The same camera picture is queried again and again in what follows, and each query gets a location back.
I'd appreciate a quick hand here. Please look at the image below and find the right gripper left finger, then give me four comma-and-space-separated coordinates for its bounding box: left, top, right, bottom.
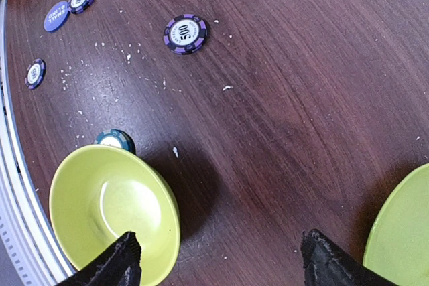
58, 231, 141, 286

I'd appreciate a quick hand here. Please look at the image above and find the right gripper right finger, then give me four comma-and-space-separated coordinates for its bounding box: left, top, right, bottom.
300, 229, 393, 285

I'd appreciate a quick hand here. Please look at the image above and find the blue small blind button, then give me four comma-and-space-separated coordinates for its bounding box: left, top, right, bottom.
44, 1, 70, 33

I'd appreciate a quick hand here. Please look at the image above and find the green plate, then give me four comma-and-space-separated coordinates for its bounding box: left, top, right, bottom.
363, 164, 428, 285

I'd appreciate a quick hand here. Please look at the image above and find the green bowl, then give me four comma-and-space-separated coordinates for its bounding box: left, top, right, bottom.
49, 145, 180, 285

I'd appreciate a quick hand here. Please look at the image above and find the green poker chip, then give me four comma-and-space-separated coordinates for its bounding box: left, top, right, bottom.
94, 129, 136, 154

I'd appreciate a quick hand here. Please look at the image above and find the purple 500 chip front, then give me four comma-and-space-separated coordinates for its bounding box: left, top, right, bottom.
25, 58, 46, 90

